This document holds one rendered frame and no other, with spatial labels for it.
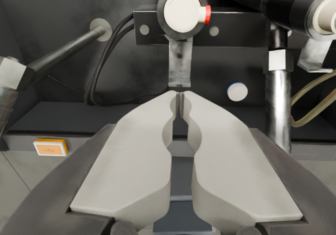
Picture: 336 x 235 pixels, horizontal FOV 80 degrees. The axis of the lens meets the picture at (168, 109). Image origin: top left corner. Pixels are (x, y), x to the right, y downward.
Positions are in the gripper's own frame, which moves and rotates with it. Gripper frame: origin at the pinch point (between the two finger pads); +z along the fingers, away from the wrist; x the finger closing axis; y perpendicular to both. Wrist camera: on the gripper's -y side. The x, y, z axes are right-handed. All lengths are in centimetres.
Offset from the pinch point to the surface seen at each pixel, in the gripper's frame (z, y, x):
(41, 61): 8.4, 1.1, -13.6
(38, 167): 112, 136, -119
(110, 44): 11.8, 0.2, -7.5
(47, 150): 15.1, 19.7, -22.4
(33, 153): 112, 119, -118
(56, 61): 10.2, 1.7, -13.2
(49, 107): 25.9, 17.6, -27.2
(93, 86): 9.1, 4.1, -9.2
